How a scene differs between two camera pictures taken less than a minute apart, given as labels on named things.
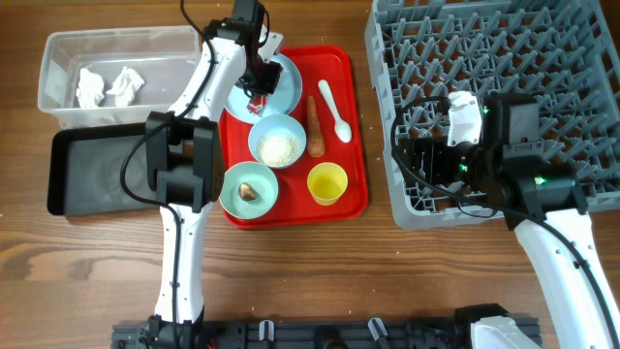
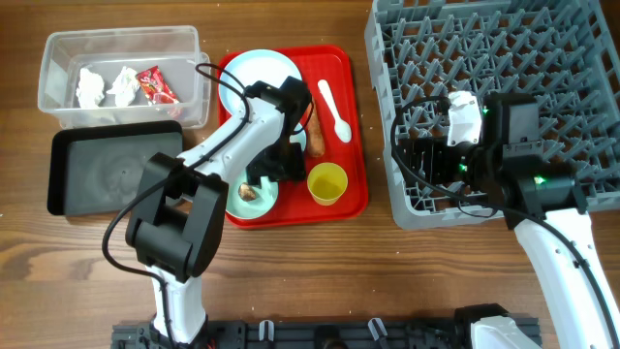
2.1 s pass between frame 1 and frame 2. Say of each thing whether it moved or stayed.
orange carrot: stayed
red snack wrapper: moved
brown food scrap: stayed
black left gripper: moved
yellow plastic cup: stayed
